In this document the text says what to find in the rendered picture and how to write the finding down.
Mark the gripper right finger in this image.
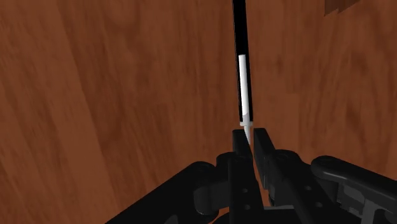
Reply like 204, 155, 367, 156
253, 127, 397, 224

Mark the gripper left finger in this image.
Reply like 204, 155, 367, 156
105, 129, 265, 224

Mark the black and white pen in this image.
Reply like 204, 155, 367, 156
232, 0, 254, 146

